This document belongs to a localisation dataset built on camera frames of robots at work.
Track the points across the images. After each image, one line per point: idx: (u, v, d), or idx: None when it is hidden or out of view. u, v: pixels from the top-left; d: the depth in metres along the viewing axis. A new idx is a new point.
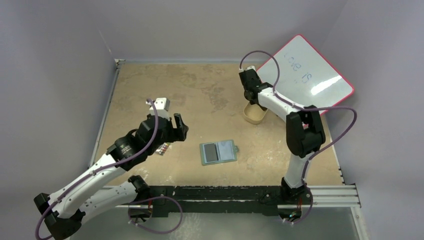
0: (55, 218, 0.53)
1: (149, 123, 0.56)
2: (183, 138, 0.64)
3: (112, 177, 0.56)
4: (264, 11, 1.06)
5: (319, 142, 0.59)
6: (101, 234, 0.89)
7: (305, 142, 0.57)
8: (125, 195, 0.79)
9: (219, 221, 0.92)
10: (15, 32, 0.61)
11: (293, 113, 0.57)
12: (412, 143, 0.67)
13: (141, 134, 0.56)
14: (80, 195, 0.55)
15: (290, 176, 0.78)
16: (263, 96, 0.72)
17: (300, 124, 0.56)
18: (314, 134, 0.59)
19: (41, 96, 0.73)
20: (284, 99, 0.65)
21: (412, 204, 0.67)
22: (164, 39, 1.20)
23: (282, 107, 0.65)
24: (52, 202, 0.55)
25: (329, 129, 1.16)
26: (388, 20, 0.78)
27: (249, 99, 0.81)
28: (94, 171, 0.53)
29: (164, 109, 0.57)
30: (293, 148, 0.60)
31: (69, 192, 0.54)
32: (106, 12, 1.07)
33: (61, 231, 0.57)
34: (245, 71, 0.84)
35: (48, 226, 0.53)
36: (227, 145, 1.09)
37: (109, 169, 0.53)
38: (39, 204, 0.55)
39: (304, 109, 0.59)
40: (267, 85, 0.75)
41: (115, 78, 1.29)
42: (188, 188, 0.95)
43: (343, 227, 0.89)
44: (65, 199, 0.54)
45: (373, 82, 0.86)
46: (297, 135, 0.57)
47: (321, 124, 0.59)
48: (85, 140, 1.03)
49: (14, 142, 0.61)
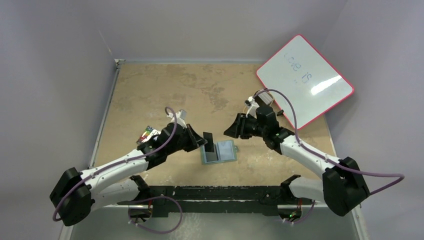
0: (86, 192, 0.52)
1: (169, 129, 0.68)
2: (196, 145, 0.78)
3: (135, 170, 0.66)
4: (265, 11, 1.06)
5: (363, 197, 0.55)
6: (101, 235, 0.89)
7: (350, 201, 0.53)
8: (129, 190, 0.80)
9: (218, 221, 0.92)
10: (12, 33, 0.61)
11: (329, 171, 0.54)
12: (412, 143, 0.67)
13: (162, 138, 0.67)
14: (111, 177, 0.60)
15: (301, 191, 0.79)
16: (287, 146, 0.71)
17: (340, 183, 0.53)
18: (357, 190, 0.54)
19: (41, 97, 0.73)
20: (314, 152, 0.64)
21: (412, 204, 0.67)
22: (164, 40, 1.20)
23: (315, 162, 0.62)
24: (84, 177, 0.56)
25: (329, 129, 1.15)
26: (388, 21, 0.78)
27: (270, 147, 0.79)
28: (128, 159, 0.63)
29: (181, 117, 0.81)
30: (337, 208, 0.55)
31: (102, 171, 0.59)
32: (106, 13, 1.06)
33: (78, 210, 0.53)
34: (267, 117, 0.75)
35: (74, 201, 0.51)
36: (227, 145, 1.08)
37: (140, 161, 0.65)
38: (69, 177, 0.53)
39: (339, 165, 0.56)
40: (287, 132, 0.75)
41: (115, 78, 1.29)
42: (188, 188, 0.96)
43: (343, 227, 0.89)
44: (97, 177, 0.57)
45: (373, 82, 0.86)
46: (341, 196, 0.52)
47: (362, 178, 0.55)
48: (85, 140, 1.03)
49: (13, 141, 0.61)
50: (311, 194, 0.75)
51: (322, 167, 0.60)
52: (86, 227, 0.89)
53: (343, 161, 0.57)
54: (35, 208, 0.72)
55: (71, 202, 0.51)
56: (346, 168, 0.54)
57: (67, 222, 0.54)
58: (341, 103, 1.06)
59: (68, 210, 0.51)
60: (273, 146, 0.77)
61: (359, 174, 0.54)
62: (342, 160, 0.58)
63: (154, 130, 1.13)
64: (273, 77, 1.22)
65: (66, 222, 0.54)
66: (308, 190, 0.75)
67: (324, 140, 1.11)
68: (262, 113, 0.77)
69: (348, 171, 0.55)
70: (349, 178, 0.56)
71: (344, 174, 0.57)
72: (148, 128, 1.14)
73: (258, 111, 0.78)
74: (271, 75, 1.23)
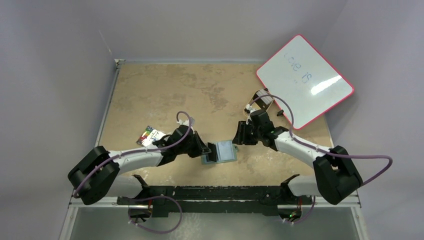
0: (114, 167, 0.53)
1: (181, 130, 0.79)
2: (202, 152, 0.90)
3: (149, 160, 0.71)
4: (265, 11, 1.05)
5: (356, 186, 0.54)
6: (101, 235, 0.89)
7: (342, 189, 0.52)
8: (135, 185, 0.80)
9: (218, 221, 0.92)
10: (12, 34, 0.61)
11: (319, 159, 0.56)
12: (412, 144, 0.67)
13: (174, 138, 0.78)
14: (132, 161, 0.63)
15: (299, 187, 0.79)
16: (281, 141, 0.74)
17: (330, 170, 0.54)
18: (349, 178, 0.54)
19: (41, 97, 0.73)
20: (306, 143, 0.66)
21: (412, 205, 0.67)
22: (164, 40, 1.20)
23: (306, 152, 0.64)
24: (113, 155, 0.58)
25: (329, 129, 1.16)
26: (388, 21, 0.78)
27: (265, 145, 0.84)
28: (149, 149, 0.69)
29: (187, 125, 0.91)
30: (329, 198, 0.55)
31: (127, 153, 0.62)
32: (106, 13, 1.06)
33: (102, 188, 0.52)
34: (259, 116, 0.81)
35: (104, 173, 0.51)
36: (227, 145, 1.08)
37: (157, 153, 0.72)
38: (99, 152, 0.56)
39: (330, 153, 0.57)
40: (282, 129, 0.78)
41: (115, 78, 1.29)
42: (188, 188, 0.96)
43: (343, 227, 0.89)
44: (122, 158, 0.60)
45: (373, 83, 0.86)
46: (331, 182, 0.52)
47: (353, 166, 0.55)
48: (85, 140, 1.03)
49: (13, 142, 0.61)
50: (309, 190, 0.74)
51: (312, 157, 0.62)
52: (86, 227, 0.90)
53: (333, 149, 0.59)
54: (35, 208, 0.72)
55: (100, 174, 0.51)
56: (335, 154, 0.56)
57: (87, 202, 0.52)
58: (341, 104, 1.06)
59: (95, 182, 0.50)
60: (268, 144, 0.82)
61: (347, 158, 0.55)
62: (333, 148, 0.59)
63: (154, 130, 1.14)
64: (273, 77, 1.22)
65: (87, 201, 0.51)
66: (306, 186, 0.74)
67: (324, 140, 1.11)
68: (255, 114, 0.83)
69: (337, 157, 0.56)
70: (341, 167, 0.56)
71: (335, 163, 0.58)
72: (148, 128, 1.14)
73: (252, 113, 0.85)
74: (271, 75, 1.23)
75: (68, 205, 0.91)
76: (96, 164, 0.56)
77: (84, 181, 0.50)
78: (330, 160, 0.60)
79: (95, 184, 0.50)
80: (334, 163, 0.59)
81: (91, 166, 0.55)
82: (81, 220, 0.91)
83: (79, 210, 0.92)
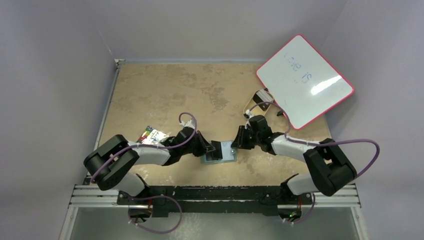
0: (133, 155, 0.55)
1: (185, 132, 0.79)
2: (206, 150, 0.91)
3: (156, 159, 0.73)
4: (265, 12, 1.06)
5: (350, 177, 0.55)
6: (100, 235, 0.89)
7: (335, 178, 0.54)
8: (136, 184, 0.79)
9: (218, 221, 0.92)
10: (11, 34, 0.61)
11: (310, 150, 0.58)
12: (413, 143, 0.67)
13: (178, 139, 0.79)
14: (146, 154, 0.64)
15: (296, 186, 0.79)
16: (277, 143, 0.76)
17: (320, 160, 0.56)
18: (342, 168, 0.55)
19: (41, 97, 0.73)
20: (298, 140, 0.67)
21: (413, 205, 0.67)
22: (164, 40, 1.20)
23: (298, 147, 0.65)
24: (131, 144, 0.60)
25: (330, 129, 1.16)
26: (388, 22, 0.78)
27: (263, 149, 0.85)
28: (160, 146, 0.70)
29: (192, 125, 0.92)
30: (324, 189, 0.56)
31: (143, 145, 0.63)
32: (106, 13, 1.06)
33: (120, 174, 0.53)
34: (257, 122, 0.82)
35: (124, 160, 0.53)
36: (228, 146, 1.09)
37: (164, 153, 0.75)
38: (119, 140, 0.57)
39: (321, 144, 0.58)
40: (278, 134, 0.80)
41: (115, 78, 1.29)
42: (188, 188, 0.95)
43: (342, 228, 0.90)
44: (139, 149, 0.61)
45: (373, 82, 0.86)
46: (323, 171, 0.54)
47: (344, 156, 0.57)
48: (85, 140, 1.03)
49: (12, 141, 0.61)
50: (307, 188, 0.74)
51: (303, 151, 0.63)
52: (86, 227, 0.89)
53: (324, 141, 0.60)
54: (36, 206, 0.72)
55: (121, 160, 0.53)
56: (324, 144, 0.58)
57: (103, 187, 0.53)
58: (341, 104, 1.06)
59: (116, 167, 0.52)
60: (267, 149, 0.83)
61: (335, 145, 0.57)
62: (322, 141, 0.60)
63: (154, 130, 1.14)
64: (273, 77, 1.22)
65: (103, 187, 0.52)
66: (305, 183, 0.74)
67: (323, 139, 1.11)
68: (253, 120, 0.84)
69: (328, 148, 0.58)
70: (333, 159, 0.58)
71: (328, 155, 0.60)
72: (148, 128, 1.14)
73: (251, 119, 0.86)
74: (271, 75, 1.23)
75: (68, 205, 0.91)
76: (113, 151, 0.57)
77: (104, 166, 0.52)
78: (322, 153, 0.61)
79: (115, 169, 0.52)
80: (327, 156, 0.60)
81: (108, 153, 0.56)
82: (81, 220, 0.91)
83: (79, 211, 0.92)
